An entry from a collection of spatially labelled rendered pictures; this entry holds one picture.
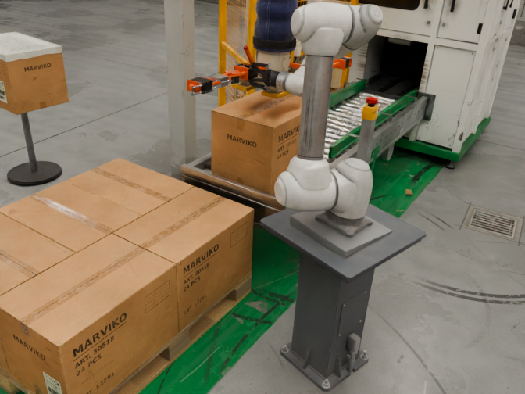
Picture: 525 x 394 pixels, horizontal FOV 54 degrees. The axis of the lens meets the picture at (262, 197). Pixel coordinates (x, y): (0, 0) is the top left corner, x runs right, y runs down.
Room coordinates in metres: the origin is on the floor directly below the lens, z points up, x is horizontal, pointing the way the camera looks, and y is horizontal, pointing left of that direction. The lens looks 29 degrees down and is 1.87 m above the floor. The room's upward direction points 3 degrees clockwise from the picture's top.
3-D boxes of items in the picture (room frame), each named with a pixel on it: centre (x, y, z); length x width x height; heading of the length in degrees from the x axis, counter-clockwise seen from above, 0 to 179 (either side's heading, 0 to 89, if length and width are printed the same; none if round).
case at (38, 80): (3.57, 1.80, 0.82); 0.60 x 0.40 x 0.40; 53
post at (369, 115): (2.67, -0.56, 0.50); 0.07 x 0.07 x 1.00; 58
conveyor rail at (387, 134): (3.27, -0.73, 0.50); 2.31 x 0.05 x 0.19; 148
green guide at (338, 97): (3.88, -0.41, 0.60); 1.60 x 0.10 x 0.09; 148
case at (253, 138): (2.76, -0.03, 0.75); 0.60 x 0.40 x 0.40; 148
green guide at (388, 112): (3.60, -0.86, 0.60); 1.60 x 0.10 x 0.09; 148
